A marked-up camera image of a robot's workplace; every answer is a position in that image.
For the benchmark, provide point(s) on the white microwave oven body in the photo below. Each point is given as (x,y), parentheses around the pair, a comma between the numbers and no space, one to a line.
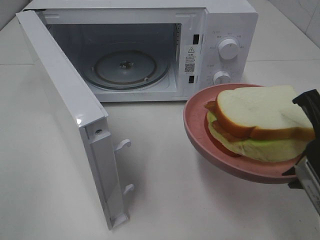
(87,30)

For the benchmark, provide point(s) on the toast sandwich with lettuce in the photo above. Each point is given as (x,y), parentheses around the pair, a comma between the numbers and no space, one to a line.
(261,123)

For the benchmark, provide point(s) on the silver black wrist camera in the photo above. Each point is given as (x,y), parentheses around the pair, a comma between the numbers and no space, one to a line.
(309,180)

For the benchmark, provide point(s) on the white timer knob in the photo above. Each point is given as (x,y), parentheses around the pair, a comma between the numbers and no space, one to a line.
(221,77)

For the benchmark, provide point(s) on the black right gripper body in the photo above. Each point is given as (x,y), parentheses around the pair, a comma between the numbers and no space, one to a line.
(312,150)

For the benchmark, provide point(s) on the upper white power knob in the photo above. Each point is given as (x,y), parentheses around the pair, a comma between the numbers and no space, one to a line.
(228,48)

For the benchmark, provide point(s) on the glass microwave turntable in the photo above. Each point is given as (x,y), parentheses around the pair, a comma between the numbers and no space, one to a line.
(127,70)

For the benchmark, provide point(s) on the white warning sticker QR code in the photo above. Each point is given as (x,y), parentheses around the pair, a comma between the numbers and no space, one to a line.
(191,55)

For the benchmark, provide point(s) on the pink round plate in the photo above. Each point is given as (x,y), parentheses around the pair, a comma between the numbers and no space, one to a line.
(196,128)

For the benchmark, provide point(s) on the white microwave door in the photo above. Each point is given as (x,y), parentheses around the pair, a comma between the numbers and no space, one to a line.
(81,118)

